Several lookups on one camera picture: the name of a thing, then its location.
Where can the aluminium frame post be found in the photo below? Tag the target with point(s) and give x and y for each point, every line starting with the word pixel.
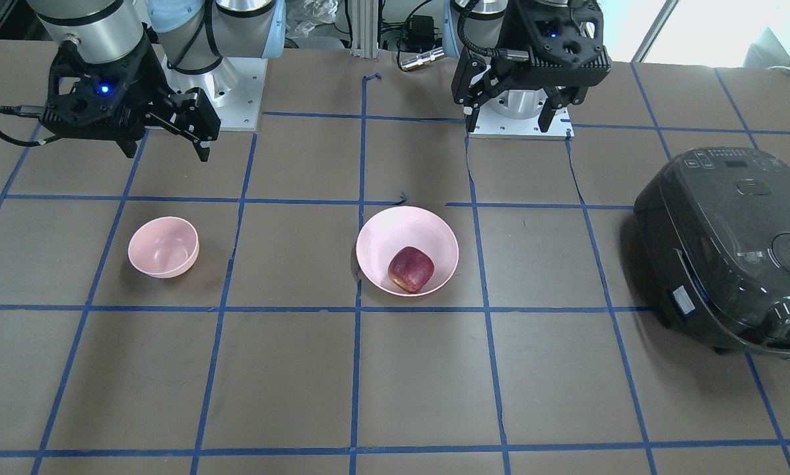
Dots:
pixel 364 28

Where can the silver cable connector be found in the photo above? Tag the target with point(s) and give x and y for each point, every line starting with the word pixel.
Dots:
pixel 421 59

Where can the black power adapter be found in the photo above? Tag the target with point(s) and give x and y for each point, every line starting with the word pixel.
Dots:
pixel 418 30

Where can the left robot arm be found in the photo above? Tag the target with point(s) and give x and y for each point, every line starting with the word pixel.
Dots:
pixel 471 29

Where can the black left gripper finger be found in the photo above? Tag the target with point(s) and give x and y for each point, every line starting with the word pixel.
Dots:
pixel 475 83
pixel 558 97

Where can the large pink plate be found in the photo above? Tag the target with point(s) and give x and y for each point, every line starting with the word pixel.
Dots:
pixel 392 229

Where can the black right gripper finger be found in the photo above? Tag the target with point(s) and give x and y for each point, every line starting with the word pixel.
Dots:
pixel 190 115
pixel 128 145

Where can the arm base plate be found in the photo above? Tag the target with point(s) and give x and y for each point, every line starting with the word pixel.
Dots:
pixel 515 115
pixel 235 88

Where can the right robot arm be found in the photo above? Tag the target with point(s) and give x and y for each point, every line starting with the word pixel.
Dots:
pixel 182 70

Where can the dark grey rice cooker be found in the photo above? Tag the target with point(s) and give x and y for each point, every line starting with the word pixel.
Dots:
pixel 715 224

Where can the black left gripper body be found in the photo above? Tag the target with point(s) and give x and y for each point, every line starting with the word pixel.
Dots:
pixel 501 41

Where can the small pink bowl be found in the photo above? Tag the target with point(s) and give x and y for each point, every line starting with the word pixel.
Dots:
pixel 165 247

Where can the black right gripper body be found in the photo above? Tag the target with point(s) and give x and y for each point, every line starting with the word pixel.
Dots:
pixel 145 74

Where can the red apple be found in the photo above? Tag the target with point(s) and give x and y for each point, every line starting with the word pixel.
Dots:
pixel 410 269

